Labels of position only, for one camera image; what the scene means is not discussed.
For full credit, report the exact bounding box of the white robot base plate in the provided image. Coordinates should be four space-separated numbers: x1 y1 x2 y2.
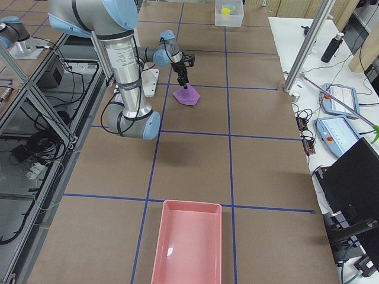
142 69 159 98

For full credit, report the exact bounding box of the yellow plastic cup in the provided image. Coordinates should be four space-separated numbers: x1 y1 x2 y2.
221 8 231 15

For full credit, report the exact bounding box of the lower teach pendant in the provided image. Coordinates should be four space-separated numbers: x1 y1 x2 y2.
314 115 361 158

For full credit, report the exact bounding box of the reacher grabber tool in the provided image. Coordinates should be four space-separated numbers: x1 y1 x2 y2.
300 74 378 144

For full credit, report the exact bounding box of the aluminium frame post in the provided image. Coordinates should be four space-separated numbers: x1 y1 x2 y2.
283 0 336 93

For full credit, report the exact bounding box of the purple cloth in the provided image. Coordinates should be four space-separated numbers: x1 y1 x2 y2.
173 84 201 107

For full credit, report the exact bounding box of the translucent plastic bin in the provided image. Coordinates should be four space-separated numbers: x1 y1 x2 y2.
214 0 244 27

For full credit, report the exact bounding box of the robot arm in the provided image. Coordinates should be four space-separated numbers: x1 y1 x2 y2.
48 1 195 140

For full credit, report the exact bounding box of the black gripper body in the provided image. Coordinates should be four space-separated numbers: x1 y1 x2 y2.
172 60 187 78

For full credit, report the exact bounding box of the black monitor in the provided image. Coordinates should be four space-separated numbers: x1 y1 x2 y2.
316 138 378 220

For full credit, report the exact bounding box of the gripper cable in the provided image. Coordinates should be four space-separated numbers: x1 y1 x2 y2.
100 29 178 134

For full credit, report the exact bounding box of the black water bottle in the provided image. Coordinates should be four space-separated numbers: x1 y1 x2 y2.
321 33 344 63

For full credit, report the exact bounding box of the upper teach pendant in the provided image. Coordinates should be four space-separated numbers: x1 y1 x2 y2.
320 83 360 119

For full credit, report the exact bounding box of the light green ceramic bowl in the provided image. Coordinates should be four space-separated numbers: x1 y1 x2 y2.
221 4 235 14

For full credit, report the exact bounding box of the black power strip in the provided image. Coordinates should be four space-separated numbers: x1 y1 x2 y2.
296 117 308 131
301 136 316 156

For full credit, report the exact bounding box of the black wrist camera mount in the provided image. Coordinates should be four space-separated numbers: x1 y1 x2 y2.
183 54 195 67

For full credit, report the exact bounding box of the pink plastic tray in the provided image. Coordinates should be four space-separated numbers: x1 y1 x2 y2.
151 200 222 283

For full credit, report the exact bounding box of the teach pendant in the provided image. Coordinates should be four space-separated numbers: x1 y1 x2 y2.
320 83 360 119
314 115 361 158

